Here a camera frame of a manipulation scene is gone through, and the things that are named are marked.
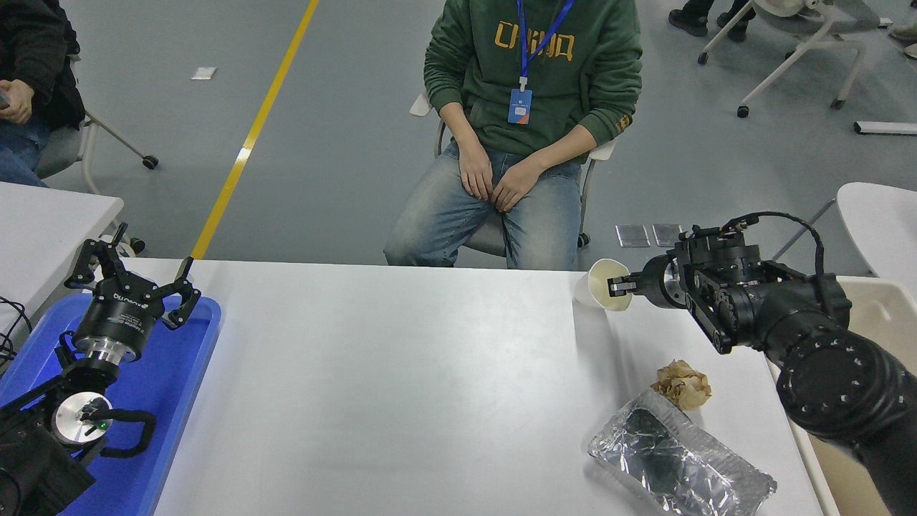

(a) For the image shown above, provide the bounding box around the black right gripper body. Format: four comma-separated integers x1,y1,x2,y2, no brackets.
634,254,680,310

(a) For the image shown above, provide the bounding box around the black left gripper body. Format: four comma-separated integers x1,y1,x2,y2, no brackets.
75,278,165,355

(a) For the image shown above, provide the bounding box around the white paper cup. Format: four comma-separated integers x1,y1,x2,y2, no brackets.
573,258,634,312

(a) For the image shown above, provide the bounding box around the tan paper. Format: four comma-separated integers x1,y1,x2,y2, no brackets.
650,360,714,412

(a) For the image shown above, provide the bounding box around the silver foil tray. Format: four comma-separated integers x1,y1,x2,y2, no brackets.
587,391,778,516

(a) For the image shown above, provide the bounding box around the person's left hand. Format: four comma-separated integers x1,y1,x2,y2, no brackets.
491,156,549,214

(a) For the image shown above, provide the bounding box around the person's hand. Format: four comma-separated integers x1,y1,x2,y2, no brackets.
0,79,35,125

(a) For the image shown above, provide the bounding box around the person's right hand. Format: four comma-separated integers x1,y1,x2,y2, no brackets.
457,136,495,200

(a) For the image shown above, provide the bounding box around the white caster foot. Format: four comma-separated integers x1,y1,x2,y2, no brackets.
100,233,148,259

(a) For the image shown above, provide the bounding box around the white side table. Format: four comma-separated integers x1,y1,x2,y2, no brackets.
0,181,126,338

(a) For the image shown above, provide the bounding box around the blue plastic tray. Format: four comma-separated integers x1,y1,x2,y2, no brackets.
0,292,223,516

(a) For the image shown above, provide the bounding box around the grey wheeled chair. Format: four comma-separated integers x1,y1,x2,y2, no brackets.
36,54,160,196

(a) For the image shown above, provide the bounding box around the blue id badge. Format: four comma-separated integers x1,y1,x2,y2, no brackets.
507,87,534,126

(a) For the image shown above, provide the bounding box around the large pale bin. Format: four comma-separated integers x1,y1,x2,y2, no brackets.
767,276,917,516

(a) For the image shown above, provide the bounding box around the white round table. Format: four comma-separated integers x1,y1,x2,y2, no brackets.
774,182,917,287

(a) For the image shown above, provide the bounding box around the white office chair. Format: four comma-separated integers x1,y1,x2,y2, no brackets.
410,92,618,259

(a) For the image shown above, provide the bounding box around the white flat bar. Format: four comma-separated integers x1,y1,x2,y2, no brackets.
854,120,917,136

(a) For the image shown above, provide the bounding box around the black cable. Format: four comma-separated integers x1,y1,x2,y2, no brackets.
0,296,34,373

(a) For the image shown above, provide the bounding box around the white wheeled chair frame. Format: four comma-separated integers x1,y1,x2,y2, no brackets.
698,0,868,119

